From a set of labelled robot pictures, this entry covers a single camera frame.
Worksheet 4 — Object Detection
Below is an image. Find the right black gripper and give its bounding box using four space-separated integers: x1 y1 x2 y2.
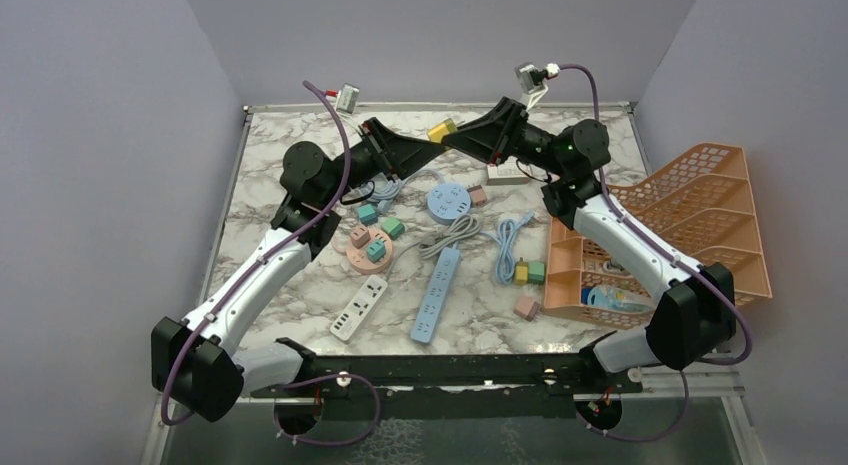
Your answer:
440 97 568 178

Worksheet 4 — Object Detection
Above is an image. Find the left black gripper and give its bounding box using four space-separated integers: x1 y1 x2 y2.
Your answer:
319 117 446 207

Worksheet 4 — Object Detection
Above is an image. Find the yellow charger plug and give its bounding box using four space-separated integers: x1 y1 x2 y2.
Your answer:
427 118 458 144

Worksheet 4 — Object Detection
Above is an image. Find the pink charger plug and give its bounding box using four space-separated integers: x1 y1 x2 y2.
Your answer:
349 225 371 249

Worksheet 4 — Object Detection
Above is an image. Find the teal charger plug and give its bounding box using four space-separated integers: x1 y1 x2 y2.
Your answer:
356 203 379 226
365 239 387 264

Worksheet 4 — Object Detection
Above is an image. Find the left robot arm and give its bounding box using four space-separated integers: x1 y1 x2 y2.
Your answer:
150 118 446 425

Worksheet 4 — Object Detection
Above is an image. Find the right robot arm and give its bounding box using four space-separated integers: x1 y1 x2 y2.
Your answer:
441 98 738 392

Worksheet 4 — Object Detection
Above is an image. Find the green charger plug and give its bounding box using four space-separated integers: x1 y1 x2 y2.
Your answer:
381 217 406 240

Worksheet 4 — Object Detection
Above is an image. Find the white red small box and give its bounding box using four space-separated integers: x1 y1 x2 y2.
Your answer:
486 163 531 186

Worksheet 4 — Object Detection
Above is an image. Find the pink charger by blue strip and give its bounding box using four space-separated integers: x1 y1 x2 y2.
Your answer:
467 185 488 207

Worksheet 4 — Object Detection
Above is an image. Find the blue round power strip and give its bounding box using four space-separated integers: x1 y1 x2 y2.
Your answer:
426 183 472 225

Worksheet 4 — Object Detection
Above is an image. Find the pink round power strip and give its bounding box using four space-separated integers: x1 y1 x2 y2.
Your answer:
345 225 394 275

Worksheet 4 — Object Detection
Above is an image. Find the yellow charger near rack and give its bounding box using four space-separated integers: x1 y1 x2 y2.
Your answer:
513 261 529 286

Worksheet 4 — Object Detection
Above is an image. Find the blue long power strip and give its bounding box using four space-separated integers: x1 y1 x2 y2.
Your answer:
410 247 461 344

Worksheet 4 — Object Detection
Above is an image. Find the green charger near rack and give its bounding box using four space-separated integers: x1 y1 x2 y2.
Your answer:
527 261 546 284

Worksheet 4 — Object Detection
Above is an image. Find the white power strip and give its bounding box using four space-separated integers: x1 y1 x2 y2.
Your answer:
330 275 388 342

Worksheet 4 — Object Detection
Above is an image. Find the pink charger front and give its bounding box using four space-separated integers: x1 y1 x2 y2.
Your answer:
513 296 541 321

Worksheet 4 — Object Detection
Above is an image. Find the orange plastic file rack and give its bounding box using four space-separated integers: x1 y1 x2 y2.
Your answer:
541 143 772 329

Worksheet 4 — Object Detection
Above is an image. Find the coiled blue power cord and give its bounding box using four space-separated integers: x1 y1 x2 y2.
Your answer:
360 170 445 215

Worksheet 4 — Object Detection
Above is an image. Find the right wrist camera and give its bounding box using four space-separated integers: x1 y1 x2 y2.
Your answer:
515 63 561 110

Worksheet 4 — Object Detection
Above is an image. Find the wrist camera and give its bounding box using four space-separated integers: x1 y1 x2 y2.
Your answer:
335 83 360 115
515 63 561 110

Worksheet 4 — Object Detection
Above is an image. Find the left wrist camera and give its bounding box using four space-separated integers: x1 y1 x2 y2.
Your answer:
335 83 360 115

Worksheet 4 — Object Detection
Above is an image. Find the grey bundled power cord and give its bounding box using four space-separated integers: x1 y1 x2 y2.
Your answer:
384 214 484 278

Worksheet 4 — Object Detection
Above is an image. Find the blue usb cable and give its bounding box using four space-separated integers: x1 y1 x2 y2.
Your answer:
479 210 537 287

